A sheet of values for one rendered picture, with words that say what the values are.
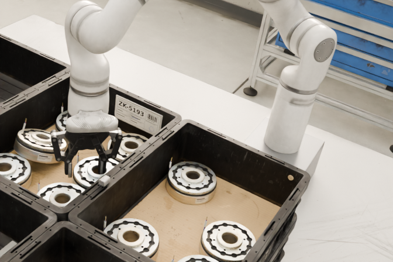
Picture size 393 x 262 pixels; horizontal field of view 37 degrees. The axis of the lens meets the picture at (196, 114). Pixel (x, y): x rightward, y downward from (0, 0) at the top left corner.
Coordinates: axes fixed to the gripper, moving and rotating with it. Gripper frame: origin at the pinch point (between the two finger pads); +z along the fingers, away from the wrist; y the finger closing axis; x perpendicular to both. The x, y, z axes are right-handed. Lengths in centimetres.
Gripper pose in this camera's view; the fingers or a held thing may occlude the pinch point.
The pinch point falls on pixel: (85, 168)
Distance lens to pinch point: 121.2
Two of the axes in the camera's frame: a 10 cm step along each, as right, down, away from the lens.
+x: 2.5, 5.6, -7.9
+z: -1.4, 8.3, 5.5
